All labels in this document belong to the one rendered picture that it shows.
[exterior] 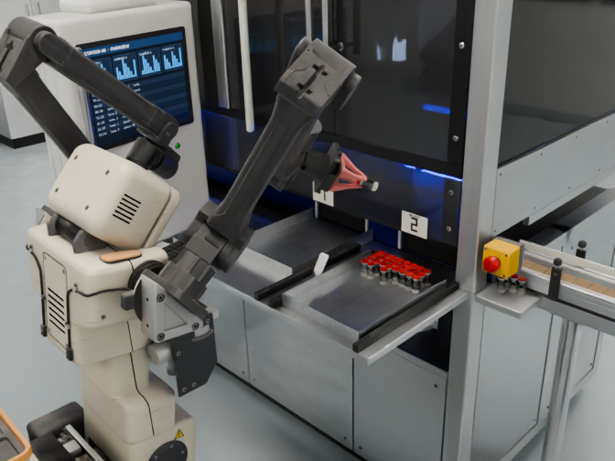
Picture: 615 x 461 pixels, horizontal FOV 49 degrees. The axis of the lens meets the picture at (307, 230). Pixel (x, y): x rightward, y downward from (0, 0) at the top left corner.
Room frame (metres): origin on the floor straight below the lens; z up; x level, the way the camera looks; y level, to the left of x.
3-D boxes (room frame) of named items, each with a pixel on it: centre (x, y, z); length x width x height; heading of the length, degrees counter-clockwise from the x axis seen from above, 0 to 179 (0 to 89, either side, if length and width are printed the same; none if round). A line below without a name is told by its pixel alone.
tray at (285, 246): (1.84, 0.01, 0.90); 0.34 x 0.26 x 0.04; 134
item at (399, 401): (2.60, -0.06, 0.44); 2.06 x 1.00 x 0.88; 44
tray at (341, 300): (1.51, -0.14, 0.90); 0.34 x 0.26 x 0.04; 134
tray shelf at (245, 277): (1.66, -0.05, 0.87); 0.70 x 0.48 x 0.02; 44
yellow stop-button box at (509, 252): (1.49, -0.48, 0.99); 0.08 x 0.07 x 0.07; 134
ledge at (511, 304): (1.51, -0.52, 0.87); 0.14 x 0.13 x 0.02; 134
